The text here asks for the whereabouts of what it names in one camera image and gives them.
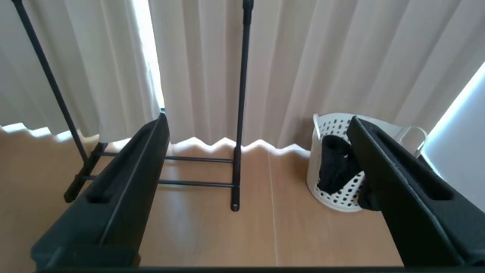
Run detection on black clothes rack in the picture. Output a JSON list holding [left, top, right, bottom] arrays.
[[11, 0, 255, 212]]

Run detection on white laundry basket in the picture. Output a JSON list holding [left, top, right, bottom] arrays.
[[306, 112, 428, 213]]

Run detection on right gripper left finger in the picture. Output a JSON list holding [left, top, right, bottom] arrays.
[[30, 111, 171, 268]]

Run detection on window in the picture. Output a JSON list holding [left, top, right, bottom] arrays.
[[131, 0, 167, 114]]

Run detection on black garment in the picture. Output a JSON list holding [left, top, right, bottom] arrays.
[[316, 134, 382, 212]]

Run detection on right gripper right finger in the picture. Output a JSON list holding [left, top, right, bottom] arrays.
[[346, 115, 485, 268]]

